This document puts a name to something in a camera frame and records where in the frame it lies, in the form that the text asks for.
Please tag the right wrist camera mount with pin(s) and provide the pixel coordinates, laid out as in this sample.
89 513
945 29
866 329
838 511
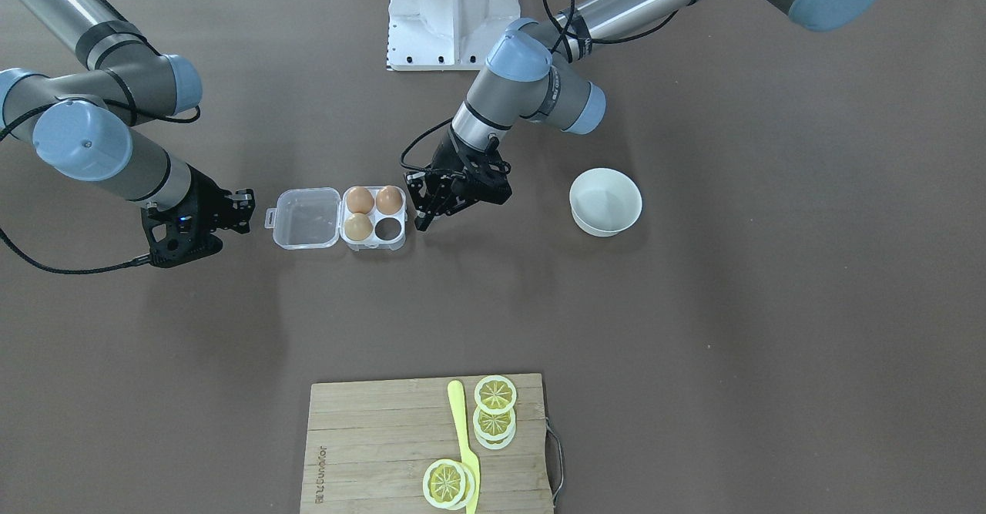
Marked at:
178 235

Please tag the lemon slice middle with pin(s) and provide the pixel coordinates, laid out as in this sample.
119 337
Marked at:
493 428

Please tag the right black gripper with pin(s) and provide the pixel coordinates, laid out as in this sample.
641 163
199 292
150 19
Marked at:
203 199

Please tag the brown egg from bowl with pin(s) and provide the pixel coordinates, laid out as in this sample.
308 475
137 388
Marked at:
389 200

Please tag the brown egg in box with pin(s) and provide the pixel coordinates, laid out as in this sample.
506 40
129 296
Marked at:
359 200

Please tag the lemon slice lower stack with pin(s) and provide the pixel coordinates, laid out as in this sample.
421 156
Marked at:
503 441

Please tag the clear plastic egg box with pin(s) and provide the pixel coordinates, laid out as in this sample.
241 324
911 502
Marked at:
314 218

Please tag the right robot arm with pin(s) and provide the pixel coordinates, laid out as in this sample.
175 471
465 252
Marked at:
84 124

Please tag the pale beige egg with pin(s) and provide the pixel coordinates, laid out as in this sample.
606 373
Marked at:
358 227

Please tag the lemon slice under front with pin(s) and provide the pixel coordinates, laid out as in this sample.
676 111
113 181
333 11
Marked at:
470 487

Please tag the white bowl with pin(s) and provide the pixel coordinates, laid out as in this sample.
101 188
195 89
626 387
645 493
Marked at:
604 202

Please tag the yellow plastic knife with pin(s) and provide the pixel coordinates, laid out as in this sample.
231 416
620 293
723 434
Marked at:
457 401

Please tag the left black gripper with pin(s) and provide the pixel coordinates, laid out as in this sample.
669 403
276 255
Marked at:
453 161

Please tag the bamboo cutting board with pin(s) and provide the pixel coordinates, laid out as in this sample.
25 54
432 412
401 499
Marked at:
369 444

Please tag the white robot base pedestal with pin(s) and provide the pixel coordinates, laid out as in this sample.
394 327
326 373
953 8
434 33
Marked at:
445 35

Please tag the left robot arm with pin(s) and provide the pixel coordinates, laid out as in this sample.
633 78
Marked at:
528 74

